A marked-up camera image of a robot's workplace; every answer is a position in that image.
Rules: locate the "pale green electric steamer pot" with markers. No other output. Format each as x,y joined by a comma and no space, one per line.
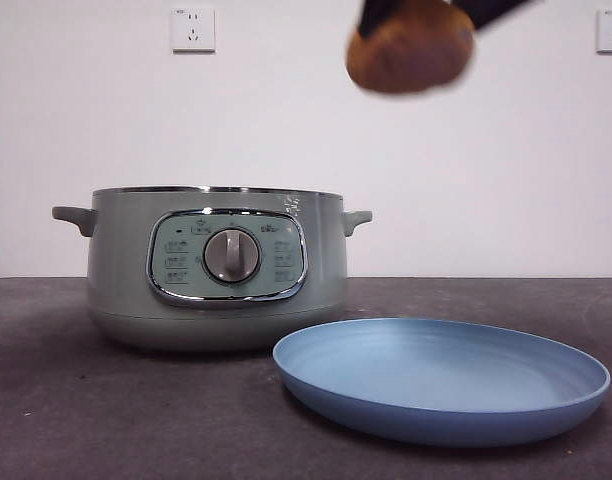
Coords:
121,280

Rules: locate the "brown potato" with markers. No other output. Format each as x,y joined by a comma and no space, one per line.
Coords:
411,60

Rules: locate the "light blue round plate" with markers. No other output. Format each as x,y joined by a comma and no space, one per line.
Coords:
436,385

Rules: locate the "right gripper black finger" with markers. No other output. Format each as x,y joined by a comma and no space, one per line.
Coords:
491,11
370,17

